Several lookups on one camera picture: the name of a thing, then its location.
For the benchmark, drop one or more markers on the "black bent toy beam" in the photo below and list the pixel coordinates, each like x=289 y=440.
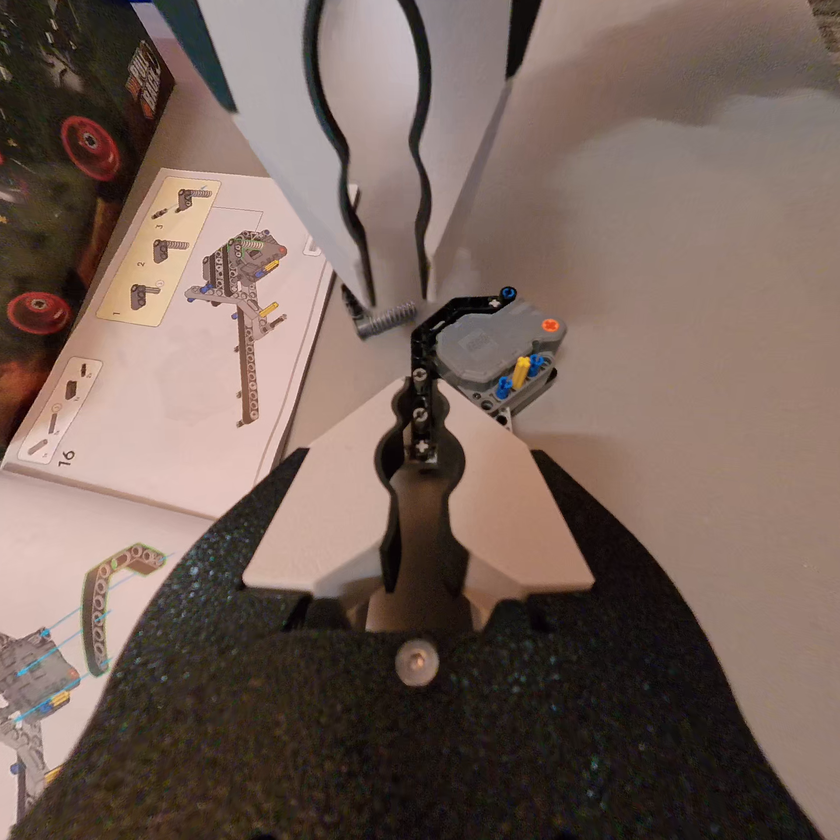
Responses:
x=420 y=367

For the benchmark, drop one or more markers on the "grey desk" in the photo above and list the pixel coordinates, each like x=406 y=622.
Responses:
x=656 y=262

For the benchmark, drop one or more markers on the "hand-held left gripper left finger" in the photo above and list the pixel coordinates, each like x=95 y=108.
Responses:
x=315 y=518

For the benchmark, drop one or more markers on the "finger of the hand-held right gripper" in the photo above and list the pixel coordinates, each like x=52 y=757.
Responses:
x=275 y=131
x=466 y=98

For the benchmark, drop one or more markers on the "grey toy motor assembly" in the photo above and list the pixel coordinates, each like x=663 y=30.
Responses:
x=482 y=344

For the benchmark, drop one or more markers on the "toy spring shock absorber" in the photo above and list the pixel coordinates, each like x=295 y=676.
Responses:
x=390 y=316

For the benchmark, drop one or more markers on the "open instruction booklet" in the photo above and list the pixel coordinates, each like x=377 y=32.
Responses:
x=164 y=426

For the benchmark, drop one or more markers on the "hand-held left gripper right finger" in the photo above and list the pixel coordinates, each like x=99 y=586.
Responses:
x=518 y=525

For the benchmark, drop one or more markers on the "black toy set box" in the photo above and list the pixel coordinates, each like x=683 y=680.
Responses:
x=52 y=197

